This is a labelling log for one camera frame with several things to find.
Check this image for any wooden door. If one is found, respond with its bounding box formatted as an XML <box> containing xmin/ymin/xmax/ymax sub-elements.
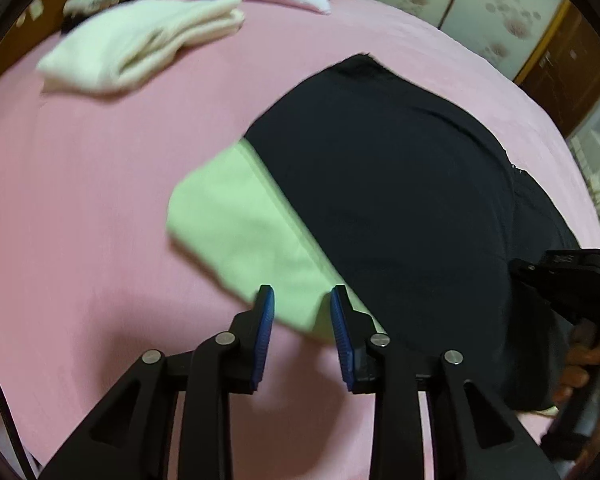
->
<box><xmin>512</xmin><ymin>0</ymin><xmax>600</xmax><ymax>137</ymax></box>

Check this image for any person's right hand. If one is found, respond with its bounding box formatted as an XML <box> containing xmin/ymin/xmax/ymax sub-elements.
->
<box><xmin>552</xmin><ymin>332</ymin><xmax>600</xmax><ymax>408</ymax></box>

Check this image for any folded cream cloth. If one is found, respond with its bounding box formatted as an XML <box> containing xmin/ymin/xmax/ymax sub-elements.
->
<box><xmin>36</xmin><ymin>0</ymin><xmax>246</xmax><ymax>96</ymax></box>

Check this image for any floral folding screen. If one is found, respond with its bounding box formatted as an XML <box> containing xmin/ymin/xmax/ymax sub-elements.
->
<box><xmin>300</xmin><ymin>0</ymin><xmax>567</xmax><ymax>81</ymax></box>

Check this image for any pink bed blanket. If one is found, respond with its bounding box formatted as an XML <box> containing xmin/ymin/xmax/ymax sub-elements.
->
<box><xmin>0</xmin><ymin>0</ymin><xmax>600</xmax><ymax>480</ymax></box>

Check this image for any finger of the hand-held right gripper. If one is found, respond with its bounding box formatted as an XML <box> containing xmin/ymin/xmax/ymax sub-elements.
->
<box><xmin>509</xmin><ymin>258</ymin><xmax>551</xmax><ymax>302</ymax></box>

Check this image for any pale curtain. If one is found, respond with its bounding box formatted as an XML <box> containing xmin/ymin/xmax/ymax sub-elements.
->
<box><xmin>567</xmin><ymin>72</ymin><xmax>600</xmax><ymax>196</ymax></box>

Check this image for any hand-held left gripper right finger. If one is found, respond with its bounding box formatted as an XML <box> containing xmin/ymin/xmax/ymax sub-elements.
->
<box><xmin>329</xmin><ymin>284</ymin><xmax>562</xmax><ymax>480</ymax></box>

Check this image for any black and pale green jacket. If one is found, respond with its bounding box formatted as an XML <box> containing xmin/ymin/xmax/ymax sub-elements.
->
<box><xmin>166</xmin><ymin>52</ymin><xmax>583</xmax><ymax>413</ymax></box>

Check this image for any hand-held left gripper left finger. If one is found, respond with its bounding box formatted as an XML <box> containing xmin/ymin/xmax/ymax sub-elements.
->
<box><xmin>39</xmin><ymin>284</ymin><xmax>276</xmax><ymax>480</ymax></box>

